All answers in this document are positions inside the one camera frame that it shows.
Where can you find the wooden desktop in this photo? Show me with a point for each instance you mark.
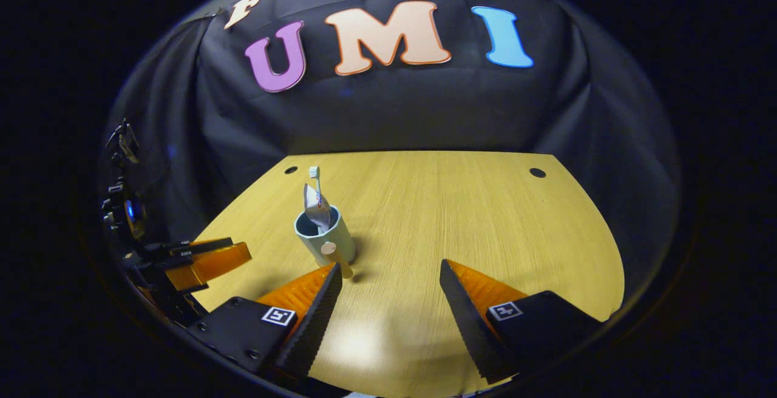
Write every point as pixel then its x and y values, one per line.
pixel 455 216

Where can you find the white toothpaste tube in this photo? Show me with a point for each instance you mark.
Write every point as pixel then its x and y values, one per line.
pixel 317 207

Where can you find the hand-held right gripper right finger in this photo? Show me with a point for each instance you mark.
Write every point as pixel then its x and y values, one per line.
pixel 467 319

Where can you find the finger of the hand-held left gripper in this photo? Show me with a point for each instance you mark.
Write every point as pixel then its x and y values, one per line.
pixel 212 264

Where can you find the black backdrop cloth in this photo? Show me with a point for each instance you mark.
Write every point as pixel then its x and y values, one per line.
pixel 388 107

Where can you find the pale green toothbrush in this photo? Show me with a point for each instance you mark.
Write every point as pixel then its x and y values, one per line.
pixel 314 172

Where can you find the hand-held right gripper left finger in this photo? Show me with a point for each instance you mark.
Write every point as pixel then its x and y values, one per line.
pixel 315 322

